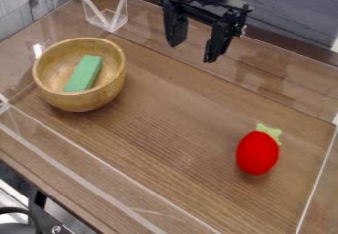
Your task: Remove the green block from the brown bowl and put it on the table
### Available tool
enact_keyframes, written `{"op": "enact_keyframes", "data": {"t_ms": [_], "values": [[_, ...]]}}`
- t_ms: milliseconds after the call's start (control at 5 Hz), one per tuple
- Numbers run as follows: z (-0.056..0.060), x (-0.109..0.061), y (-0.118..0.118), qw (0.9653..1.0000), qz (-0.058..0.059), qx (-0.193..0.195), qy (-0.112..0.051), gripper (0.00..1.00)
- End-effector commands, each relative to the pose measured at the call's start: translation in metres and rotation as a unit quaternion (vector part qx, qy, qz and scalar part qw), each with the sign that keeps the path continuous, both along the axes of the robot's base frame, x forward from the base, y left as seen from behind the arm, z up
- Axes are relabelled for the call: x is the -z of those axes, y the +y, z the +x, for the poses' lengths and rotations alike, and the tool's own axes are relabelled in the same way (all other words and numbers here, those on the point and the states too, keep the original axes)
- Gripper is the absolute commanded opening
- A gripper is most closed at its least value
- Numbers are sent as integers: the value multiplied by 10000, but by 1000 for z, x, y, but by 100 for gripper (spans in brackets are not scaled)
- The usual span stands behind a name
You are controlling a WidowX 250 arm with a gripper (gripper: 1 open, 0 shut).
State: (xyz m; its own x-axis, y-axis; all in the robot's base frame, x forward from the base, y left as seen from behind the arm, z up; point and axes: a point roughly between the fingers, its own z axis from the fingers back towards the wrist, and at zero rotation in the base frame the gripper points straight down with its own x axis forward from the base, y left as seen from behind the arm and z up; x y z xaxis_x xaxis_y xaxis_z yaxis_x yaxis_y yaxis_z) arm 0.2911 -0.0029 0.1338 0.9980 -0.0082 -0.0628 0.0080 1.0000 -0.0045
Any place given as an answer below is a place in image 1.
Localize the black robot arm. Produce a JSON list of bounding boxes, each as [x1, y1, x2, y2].
[[160, 0, 254, 63]]

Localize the clear acrylic corner bracket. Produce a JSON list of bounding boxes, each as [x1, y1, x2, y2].
[[81, 0, 128, 33]]

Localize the red plush strawberry toy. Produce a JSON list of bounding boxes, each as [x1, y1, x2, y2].
[[236, 123, 282, 175]]

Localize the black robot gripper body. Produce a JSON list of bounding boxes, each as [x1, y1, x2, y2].
[[159, 0, 255, 38]]

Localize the grey sofa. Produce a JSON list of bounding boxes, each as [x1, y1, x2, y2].
[[243, 0, 338, 48]]

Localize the brown wooden bowl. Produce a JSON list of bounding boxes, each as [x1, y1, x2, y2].
[[32, 38, 125, 112]]

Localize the green rectangular block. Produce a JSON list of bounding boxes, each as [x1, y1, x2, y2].
[[62, 55, 101, 92]]

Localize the black table leg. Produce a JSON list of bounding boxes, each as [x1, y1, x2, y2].
[[28, 191, 73, 234]]

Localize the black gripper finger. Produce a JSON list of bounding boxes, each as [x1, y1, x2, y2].
[[163, 0, 188, 47], [203, 21, 233, 63]]

